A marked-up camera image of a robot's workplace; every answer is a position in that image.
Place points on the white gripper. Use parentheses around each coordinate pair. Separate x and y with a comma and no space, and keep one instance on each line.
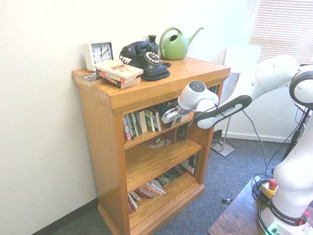
(172,116)

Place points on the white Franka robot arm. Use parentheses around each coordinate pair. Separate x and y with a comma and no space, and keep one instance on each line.
(269,73)

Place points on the red white spine book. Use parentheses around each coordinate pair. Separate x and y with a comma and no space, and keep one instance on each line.
(126,129)

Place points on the white black illustrated book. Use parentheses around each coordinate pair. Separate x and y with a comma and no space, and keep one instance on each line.
(190,162)

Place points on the black spine thick book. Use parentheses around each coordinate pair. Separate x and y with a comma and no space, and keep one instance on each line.
(127,84)

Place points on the dark green cover book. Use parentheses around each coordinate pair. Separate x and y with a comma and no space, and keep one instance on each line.
(171,176)

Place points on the orange white spine book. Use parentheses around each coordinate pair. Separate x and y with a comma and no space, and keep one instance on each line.
(110,75)

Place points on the white grey thin book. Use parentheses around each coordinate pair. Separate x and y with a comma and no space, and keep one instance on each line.
(135,196)

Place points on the red spine thin book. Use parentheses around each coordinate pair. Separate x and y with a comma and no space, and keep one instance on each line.
(131,205)

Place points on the black spine white paperback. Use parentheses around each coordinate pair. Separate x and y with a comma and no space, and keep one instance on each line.
(157,120)

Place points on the green cover paperback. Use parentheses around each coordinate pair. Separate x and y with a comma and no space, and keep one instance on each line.
(148,120)

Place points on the thick white paperback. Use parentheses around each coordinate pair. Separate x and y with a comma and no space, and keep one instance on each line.
(143,121)

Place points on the white loose papers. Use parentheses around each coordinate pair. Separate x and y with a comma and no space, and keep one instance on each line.
(159,144)

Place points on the grey green spine paperback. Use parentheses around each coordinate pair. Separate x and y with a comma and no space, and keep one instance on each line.
(137,123)

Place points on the black rotary telephone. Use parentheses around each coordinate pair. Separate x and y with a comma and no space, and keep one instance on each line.
(141,61)

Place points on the green plastic watering can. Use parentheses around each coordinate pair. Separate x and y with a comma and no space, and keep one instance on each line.
(173,49)

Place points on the white grey paperback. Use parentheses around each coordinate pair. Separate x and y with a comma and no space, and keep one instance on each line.
(159,186)

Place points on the wooden bookshelf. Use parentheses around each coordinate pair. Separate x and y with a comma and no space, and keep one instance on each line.
(102,147)

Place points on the orange white paperback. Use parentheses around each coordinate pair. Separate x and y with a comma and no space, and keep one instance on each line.
(151,189)

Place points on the black vase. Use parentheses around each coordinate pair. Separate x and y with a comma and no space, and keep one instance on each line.
(152,39)

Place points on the white shade floor lamp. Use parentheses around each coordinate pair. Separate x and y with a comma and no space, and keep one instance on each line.
(242,56)

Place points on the small dark cover paperback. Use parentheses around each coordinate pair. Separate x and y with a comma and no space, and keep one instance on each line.
(88,78)

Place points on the white square analog clock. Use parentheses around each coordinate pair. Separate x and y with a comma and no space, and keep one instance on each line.
(101,52)

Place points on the small black floor object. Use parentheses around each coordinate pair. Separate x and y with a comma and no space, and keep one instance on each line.
(226,200)

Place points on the dark wooden table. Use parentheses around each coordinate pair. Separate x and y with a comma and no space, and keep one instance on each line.
(234,215)

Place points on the red emergency stop button box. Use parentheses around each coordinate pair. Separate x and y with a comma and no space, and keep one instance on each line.
(272,183)

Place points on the window blinds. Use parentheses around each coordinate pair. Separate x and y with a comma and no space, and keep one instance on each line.
(283,29)

